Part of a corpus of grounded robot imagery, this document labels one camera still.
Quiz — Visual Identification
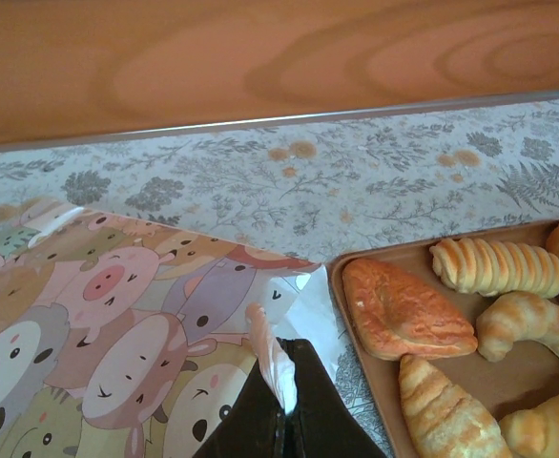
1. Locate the ribbed fake bread roll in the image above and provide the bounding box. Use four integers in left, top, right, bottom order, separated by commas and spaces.
427, 237, 559, 301

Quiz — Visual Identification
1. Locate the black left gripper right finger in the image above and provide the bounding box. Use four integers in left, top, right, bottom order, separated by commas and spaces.
279, 336, 386, 458

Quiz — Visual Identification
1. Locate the orange triangular fake pastry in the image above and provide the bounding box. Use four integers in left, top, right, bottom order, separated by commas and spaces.
341, 257, 480, 363

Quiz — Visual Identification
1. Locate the aluminium wall edge strip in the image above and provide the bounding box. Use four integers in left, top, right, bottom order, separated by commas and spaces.
0, 88, 559, 155

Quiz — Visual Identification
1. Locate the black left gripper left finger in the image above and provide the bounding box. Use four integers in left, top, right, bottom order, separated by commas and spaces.
197, 365, 283, 458

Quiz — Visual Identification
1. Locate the brown rectangular tray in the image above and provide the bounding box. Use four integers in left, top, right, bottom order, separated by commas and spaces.
329, 217, 559, 458

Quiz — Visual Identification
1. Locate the fake croissant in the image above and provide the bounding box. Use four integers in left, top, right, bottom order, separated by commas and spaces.
474, 289, 559, 376
397, 353, 513, 458
497, 385, 559, 458

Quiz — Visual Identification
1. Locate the floral patterned tablecloth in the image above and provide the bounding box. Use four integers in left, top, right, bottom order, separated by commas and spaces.
0, 97, 559, 458

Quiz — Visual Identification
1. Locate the cartoon animal paper bag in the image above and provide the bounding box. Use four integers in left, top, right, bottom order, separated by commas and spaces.
0, 196, 339, 458

